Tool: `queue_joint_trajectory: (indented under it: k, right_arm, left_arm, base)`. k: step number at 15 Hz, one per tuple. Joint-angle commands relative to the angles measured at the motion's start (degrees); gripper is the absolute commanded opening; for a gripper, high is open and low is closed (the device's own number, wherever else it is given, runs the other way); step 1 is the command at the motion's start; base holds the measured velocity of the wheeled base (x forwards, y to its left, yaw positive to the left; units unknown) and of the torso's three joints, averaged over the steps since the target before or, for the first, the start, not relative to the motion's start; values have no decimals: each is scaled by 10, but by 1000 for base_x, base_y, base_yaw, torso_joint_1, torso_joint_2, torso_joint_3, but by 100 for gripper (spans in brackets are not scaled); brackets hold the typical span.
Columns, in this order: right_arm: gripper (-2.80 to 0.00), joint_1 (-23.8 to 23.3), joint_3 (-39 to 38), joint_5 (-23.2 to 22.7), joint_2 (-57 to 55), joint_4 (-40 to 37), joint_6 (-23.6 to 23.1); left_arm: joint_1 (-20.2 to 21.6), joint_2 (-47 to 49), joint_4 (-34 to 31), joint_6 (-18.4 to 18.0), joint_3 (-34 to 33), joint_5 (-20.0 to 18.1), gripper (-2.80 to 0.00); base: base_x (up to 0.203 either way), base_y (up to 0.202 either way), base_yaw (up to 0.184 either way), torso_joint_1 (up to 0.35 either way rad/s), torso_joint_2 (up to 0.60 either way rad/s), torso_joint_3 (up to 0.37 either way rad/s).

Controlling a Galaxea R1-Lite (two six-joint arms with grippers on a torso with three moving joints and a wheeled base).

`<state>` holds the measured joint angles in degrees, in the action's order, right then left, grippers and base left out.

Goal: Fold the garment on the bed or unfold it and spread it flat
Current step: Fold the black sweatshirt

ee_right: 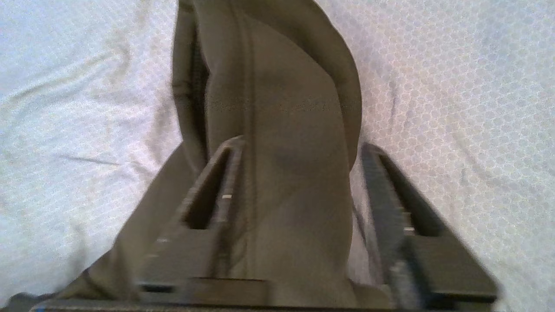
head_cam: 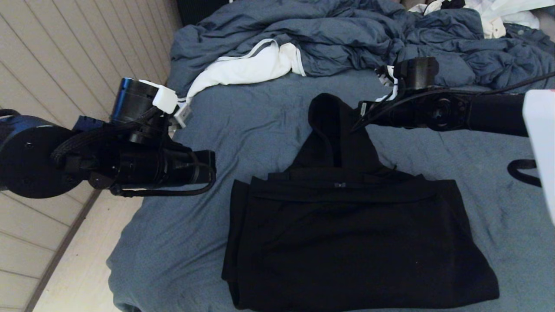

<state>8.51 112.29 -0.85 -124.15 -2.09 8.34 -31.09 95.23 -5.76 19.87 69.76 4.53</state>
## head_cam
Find white crumpled clothes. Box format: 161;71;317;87
408;0;555;39

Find black zip hoodie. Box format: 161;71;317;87
221;93;500;312

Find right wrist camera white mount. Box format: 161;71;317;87
375;65;400;103

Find blue bed sheet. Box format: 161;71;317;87
107;69;555;312

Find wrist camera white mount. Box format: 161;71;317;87
139;79;193;129
375;65;400;103

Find white blanket with grey stripe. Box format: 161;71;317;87
173;38;306;128

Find black strap loop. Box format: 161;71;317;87
507;159;543;188

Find blue denim shirt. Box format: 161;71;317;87
503;24;555;57

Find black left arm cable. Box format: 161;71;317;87
111;162;216;198

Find small black garment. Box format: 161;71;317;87
427;0;465;10

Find crumpled blue duvet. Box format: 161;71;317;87
167;0;555;96

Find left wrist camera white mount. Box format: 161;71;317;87
139;79;193;129

